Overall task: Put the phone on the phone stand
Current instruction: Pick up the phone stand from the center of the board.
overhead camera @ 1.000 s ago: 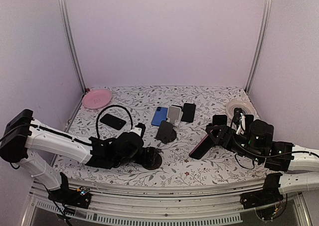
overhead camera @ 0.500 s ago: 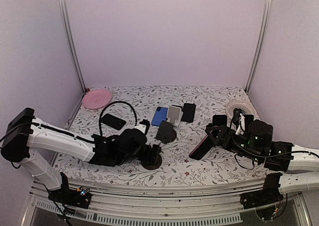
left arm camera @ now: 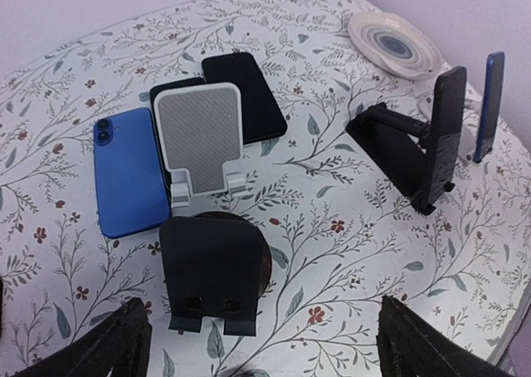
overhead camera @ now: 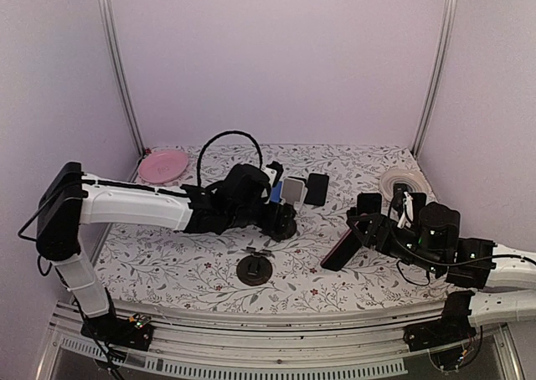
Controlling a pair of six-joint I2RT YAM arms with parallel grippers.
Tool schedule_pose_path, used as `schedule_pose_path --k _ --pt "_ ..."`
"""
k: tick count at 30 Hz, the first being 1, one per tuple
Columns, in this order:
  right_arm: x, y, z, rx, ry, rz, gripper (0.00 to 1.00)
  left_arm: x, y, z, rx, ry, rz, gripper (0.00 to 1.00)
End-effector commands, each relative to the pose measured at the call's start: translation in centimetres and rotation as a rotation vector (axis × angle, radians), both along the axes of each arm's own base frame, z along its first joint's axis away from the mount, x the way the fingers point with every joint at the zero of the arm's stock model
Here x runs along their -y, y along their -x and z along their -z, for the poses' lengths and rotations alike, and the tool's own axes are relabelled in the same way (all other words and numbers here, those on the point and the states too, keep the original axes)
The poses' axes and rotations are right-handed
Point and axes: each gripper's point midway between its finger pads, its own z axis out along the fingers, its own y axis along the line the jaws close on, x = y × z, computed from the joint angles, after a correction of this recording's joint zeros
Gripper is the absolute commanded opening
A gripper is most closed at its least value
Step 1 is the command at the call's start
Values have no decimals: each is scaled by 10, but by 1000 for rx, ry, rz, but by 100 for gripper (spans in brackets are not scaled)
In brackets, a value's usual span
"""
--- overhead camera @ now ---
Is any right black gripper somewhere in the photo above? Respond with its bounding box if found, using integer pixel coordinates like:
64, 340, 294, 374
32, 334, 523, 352
348, 213, 444, 275

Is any black phone front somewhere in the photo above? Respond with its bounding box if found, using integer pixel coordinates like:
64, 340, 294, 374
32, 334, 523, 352
356, 193, 383, 216

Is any pink phone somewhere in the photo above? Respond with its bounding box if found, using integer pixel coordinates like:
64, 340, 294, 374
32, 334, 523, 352
320, 229, 362, 272

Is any white grey phone stand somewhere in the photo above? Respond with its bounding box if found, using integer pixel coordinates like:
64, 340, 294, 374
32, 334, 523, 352
280, 177, 308, 211

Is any black phone teal edge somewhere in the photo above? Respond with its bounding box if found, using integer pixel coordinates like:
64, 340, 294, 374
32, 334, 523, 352
304, 173, 329, 207

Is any black round base stand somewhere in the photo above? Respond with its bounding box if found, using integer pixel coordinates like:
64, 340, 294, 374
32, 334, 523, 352
236, 250, 273, 286

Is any black phone blue case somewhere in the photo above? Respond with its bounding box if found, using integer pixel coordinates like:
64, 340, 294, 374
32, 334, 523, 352
406, 193, 427, 224

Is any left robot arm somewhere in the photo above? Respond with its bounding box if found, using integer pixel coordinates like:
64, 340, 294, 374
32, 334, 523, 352
8, 162, 282, 313

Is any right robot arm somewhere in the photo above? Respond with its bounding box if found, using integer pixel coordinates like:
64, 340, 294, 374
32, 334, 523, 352
347, 202, 535, 347

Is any black upright phone stand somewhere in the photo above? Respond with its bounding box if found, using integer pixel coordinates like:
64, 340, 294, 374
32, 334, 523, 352
267, 203, 297, 242

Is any pink plate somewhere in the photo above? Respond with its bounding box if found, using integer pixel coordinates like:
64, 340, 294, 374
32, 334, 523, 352
138, 150, 188, 184

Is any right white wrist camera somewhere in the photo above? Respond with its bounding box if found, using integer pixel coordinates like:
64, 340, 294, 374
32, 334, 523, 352
393, 182, 414, 229

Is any left black cable loop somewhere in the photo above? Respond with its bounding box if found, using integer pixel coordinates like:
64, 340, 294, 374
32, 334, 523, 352
196, 130, 265, 188

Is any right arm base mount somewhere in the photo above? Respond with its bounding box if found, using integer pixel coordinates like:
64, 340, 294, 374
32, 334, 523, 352
403, 316, 483, 372

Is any front aluminium rail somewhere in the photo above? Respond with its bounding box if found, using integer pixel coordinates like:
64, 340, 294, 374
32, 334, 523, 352
35, 301, 525, 379

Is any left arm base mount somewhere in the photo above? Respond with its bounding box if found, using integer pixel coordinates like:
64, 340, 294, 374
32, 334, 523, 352
80, 311, 154, 352

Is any left aluminium frame post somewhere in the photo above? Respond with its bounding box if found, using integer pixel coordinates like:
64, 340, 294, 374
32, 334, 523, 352
97, 0, 146, 157

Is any aluminium frame post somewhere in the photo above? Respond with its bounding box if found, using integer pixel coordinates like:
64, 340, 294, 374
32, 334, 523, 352
97, 0, 146, 157
410, 0, 457, 160

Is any right aluminium frame post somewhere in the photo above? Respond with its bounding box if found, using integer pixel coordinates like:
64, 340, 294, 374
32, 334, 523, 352
410, 0, 457, 160

